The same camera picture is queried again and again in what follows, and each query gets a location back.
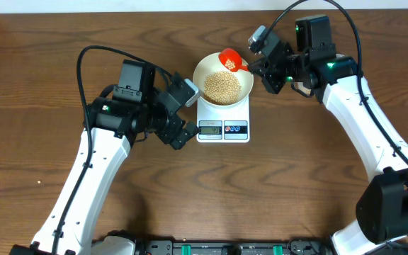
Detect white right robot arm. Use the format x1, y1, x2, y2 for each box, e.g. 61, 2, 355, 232
248, 15, 408, 254

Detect white digital kitchen scale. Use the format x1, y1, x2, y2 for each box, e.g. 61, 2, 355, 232
196, 96, 250, 143

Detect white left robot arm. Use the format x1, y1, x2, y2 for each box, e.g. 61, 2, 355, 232
10, 60, 200, 254

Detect red measuring scoop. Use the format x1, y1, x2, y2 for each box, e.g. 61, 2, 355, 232
218, 48, 249, 72

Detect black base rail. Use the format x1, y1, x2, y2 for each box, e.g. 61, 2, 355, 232
134, 239, 333, 255

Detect cream ceramic bowl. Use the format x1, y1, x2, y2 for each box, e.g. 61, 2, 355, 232
193, 52, 254, 103

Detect soybeans in bowl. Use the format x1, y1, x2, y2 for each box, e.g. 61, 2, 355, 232
204, 71, 242, 106

